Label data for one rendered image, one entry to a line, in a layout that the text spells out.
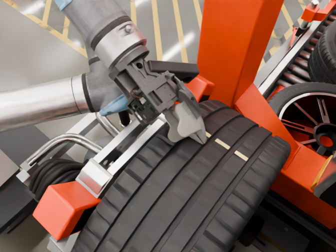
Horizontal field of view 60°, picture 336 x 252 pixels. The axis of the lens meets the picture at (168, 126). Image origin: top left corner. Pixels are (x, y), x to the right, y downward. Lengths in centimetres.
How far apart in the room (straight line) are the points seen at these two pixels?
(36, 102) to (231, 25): 51
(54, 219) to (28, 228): 130
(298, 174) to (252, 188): 64
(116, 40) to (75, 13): 9
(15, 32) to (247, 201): 261
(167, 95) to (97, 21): 17
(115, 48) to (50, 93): 20
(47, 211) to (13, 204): 103
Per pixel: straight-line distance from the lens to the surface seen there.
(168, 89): 52
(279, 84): 199
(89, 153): 89
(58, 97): 65
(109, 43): 52
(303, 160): 121
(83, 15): 55
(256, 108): 109
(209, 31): 87
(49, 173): 73
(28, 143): 174
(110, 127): 79
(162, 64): 56
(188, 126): 53
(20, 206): 159
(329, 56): 191
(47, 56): 258
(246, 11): 78
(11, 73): 257
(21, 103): 68
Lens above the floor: 167
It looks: 58 degrees down
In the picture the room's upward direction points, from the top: straight up
